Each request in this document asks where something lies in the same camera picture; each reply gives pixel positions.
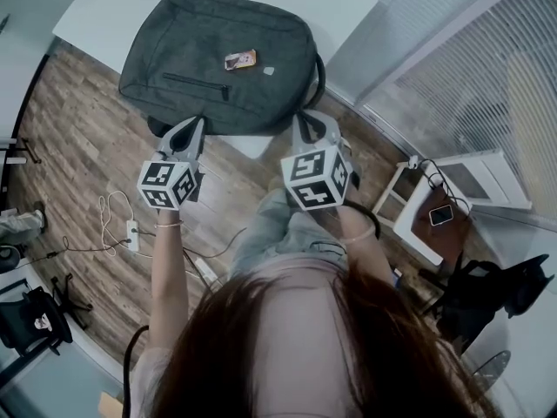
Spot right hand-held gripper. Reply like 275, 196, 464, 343
280, 110, 362, 212

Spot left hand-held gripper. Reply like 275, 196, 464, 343
137, 116, 206, 212

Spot dark grey backpack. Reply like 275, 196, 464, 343
117, 0, 327, 138

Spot person's left forearm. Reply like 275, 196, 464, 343
147, 209, 192, 352

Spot person's right forearm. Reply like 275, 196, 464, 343
339, 205, 397, 287

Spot small colourful card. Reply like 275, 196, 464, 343
224, 49, 258, 71

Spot person's light jeans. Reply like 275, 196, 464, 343
229, 187, 349, 278

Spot white smartphone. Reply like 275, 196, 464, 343
428, 204, 455, 227

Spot whiteboard stand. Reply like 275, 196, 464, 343
0, 136, 44, 167

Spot white stool brown top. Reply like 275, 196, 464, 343
372, 158, 476, 267

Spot white window blinds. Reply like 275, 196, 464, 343
356, 0, 557, 226

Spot white cabinet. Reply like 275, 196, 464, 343
433, 148, 533, 212

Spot person's pale pink shirt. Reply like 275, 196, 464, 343
130, 257, 493, 418

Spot plain black office chair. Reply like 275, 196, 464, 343
428, 253, 556, 356

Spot black office chair white print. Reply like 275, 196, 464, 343
0, 272, 95, 356

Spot white desk frame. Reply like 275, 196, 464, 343
230, 133, 274, 160

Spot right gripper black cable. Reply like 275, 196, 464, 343
347, 201, 382, 239

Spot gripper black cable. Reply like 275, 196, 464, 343
347, 201, 382, 239
122, 324, 151, 418

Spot pale right wrist bracelet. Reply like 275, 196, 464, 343
343, 224, 376, 246

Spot white power strip with cable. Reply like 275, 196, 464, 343
98, 189, 153, 259

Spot black charging cable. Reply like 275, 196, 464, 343
419, 158, 473, 217

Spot thin black floor cable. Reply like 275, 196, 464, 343
17, 226, 249, 265

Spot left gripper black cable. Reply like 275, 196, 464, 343
122, 324, 151, 418

